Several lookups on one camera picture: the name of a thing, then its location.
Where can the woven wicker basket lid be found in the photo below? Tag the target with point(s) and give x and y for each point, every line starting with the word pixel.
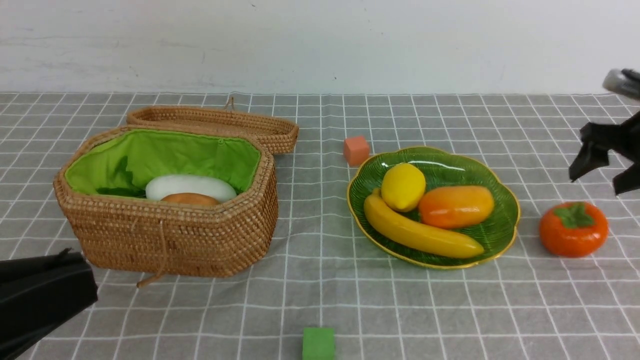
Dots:
pixel 274 134

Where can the brown potato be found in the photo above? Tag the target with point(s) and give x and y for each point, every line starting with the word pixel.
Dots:
pixel 191 199

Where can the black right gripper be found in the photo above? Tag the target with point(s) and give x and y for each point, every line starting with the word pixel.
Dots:
pixel 598 139

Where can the yellow lemon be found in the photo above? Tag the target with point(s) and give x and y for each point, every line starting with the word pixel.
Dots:
pixel 403 186

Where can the orange mango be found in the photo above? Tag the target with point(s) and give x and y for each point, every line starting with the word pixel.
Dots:
pixel 455 207

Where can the woven wicker basket green lining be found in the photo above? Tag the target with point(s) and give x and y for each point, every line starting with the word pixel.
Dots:
pixel 102 192

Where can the white radish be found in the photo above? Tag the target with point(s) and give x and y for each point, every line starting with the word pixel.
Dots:
pixel 171 184

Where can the yellow banana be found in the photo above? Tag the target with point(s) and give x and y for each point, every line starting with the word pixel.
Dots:
pixel 415 235

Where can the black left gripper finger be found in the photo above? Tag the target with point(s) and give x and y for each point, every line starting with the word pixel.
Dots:
pixel 39 294

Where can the green leaf glass plate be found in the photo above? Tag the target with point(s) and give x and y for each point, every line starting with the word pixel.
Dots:
pixel 496 234

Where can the green foam cube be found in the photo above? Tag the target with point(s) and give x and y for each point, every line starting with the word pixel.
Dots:
pixel 318 343

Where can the orange foam cube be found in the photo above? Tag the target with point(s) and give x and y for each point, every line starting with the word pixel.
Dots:
pixel 356 150

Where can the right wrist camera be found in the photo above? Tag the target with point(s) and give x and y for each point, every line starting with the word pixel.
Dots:
pixel 624 82

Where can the orange persimmon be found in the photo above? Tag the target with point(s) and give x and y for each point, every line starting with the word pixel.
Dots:
pixel 573 229

